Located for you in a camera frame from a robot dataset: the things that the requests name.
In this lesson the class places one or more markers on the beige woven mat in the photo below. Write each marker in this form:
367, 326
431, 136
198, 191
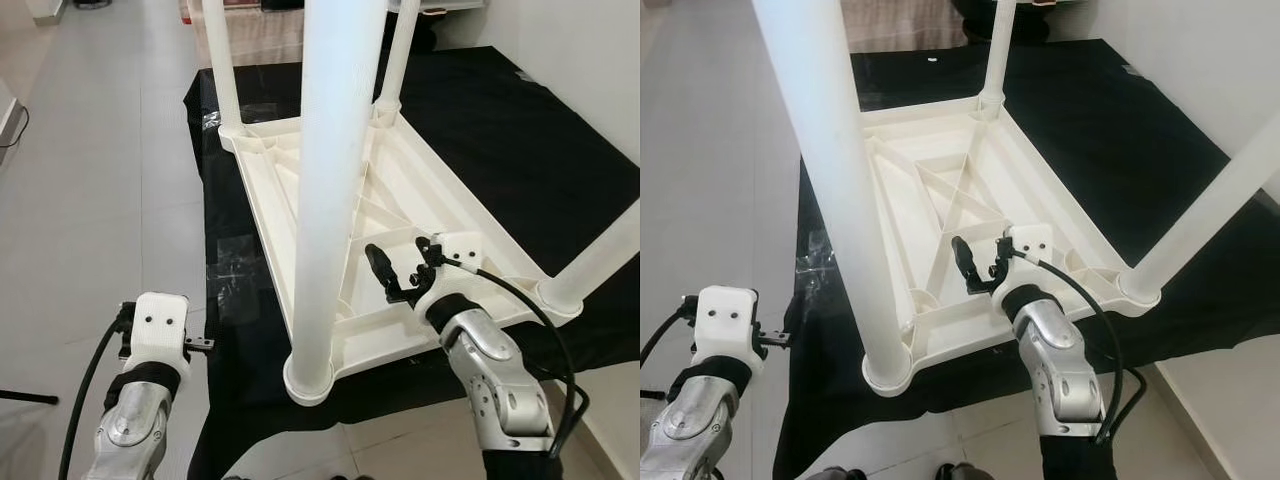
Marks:
260, 30
900, 22

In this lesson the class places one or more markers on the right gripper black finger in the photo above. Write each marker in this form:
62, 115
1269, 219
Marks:
381, 268
968, 260
428, 250

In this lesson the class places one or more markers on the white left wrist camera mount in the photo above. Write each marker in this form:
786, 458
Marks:
728, 320
160, 325

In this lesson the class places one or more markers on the black tablecloth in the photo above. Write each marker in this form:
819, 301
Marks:
520, 140
1100, 110

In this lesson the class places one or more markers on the white plastic table leg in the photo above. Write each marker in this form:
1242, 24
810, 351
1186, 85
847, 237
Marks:
830, 180
225, 70
330, 200
1210, 220
395, 60
595, 260
998, 50

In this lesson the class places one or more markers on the black tripod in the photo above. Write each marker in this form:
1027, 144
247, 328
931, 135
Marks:
28, 397
652, 395

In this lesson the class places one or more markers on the robot left leg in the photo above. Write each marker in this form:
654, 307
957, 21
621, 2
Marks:
828, 473

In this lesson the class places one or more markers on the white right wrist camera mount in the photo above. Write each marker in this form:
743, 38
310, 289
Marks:
455, 260
1028, 252

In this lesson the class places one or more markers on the black round bowl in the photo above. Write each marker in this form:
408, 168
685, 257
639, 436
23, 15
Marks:
985, 20
435, 30

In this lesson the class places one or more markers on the black round floor object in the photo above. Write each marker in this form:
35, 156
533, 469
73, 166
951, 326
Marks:
90, 3

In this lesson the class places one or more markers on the white plastic children table top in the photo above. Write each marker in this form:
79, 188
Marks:
420, 190
1000, 200

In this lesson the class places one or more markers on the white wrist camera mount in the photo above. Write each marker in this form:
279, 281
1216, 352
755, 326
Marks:
1028, 252
160, 325
455, 260
728, 320

